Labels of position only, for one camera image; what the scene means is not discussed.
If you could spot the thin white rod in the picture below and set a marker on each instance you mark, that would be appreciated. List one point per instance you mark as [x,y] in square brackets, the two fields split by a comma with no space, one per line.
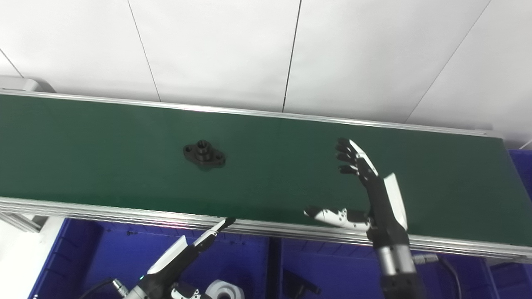
[526,144]

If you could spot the blue plastic bin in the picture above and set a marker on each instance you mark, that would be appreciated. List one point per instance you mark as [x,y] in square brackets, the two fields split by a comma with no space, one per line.
[104,257]
[345,270]
[523,174]

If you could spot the aluminium conveyor leg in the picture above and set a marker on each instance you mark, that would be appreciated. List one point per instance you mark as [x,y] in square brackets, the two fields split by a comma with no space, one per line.
[16,222]

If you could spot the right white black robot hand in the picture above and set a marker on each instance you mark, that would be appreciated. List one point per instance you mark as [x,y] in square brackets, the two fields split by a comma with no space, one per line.
[382,207]

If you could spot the black flange part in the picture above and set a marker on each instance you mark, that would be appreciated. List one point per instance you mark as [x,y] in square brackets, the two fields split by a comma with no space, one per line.
[203,154]

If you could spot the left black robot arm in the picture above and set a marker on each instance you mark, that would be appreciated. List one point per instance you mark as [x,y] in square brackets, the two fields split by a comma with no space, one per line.
[135,294]

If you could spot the white cylindrical part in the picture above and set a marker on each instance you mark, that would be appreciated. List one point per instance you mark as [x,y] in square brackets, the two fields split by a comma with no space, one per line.
[224,290]

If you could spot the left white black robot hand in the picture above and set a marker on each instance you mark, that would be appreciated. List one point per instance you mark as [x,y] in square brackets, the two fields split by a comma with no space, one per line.
[166,270]

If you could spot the white conveyor end cover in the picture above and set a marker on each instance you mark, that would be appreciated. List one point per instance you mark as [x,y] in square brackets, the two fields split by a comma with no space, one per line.
[20,84]

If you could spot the black bracket part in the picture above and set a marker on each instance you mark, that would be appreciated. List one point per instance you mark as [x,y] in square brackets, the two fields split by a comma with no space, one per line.
[297,286]

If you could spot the green conveyor belt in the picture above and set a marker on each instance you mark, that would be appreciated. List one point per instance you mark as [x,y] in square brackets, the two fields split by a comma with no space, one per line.
[104,153]

